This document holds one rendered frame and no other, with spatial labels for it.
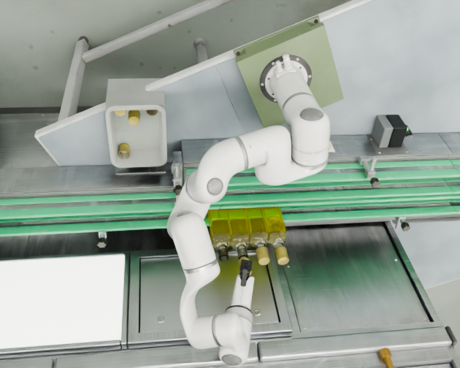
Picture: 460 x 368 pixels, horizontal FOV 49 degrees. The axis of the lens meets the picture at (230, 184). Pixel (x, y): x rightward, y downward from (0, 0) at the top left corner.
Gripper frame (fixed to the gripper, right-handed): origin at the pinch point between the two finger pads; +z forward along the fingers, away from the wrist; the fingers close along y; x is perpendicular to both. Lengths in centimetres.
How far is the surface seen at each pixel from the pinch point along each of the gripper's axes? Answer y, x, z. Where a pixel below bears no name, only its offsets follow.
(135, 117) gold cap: 28, 39, 28
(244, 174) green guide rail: 13.6, 4.5, 26.7
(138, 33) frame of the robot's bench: 26, 55, 88
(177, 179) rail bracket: 16.3, 23.7, 16.6
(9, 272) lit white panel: -13, 72, -4
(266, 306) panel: -12.3, -7.6, -2.2
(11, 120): -16, 111, 77
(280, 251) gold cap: 1.7, -9.3, 7.7
